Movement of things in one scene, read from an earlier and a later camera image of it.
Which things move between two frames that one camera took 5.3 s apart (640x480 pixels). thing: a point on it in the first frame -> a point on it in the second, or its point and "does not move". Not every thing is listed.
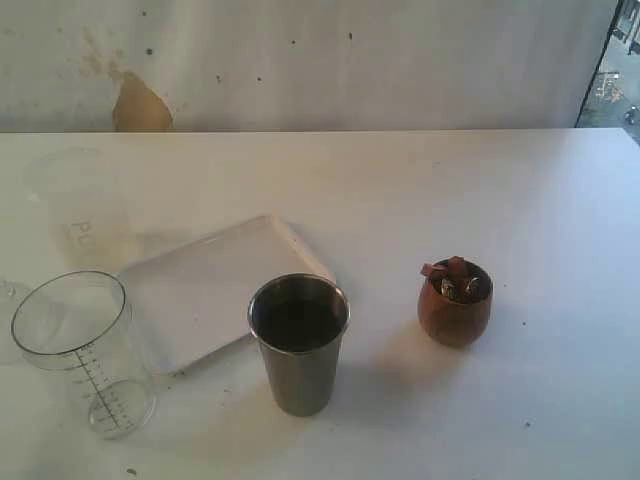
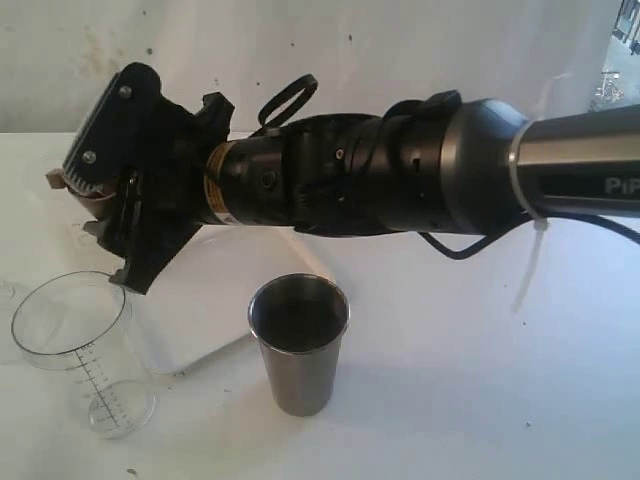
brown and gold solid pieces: x=456 y=283 -> x=56 y=178
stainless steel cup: x=299 y=320 does not move
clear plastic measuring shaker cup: x=77 y=323 does not move
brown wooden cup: x=454 y=297 -> x=99 y=204
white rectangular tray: x=193 y=301 does not move
